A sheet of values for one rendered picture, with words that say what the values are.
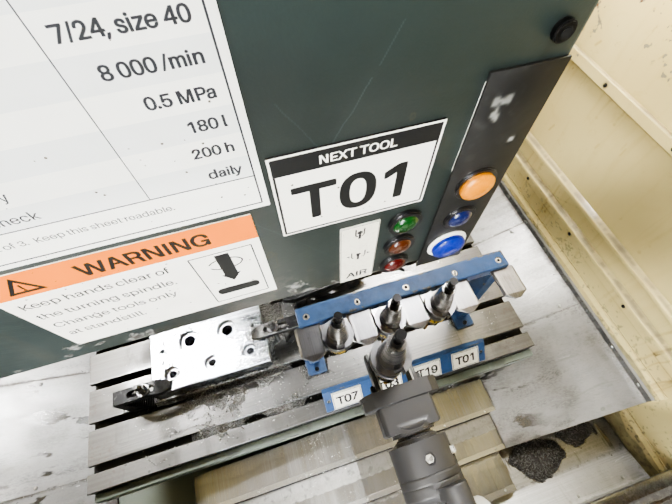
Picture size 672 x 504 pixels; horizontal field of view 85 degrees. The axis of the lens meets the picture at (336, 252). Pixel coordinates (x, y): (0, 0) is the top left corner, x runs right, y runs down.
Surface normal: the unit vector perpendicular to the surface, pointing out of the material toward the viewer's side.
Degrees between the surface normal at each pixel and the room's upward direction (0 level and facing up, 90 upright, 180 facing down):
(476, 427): 8
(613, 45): 90
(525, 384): 24
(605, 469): 17
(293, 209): 90
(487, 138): 90
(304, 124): 90
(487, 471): 8
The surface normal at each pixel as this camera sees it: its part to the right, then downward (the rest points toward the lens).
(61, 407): 0.38, -0.57
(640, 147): -0.95, 0.26
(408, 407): 0.00, -0.50
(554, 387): -0.40, -0.34
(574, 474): -0.10, -0.72
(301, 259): 0.29, 0.83
